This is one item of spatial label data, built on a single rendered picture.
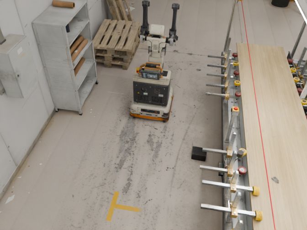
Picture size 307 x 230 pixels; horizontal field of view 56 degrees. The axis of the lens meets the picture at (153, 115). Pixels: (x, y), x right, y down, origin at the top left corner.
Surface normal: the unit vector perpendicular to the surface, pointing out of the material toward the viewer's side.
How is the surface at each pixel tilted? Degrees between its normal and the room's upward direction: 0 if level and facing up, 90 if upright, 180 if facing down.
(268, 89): 0
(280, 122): 0
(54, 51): 90
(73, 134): 0
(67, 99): 90
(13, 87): 90
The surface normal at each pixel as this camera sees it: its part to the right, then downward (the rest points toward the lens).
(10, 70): -0.17, 0.67
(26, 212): 0.03, -0.73
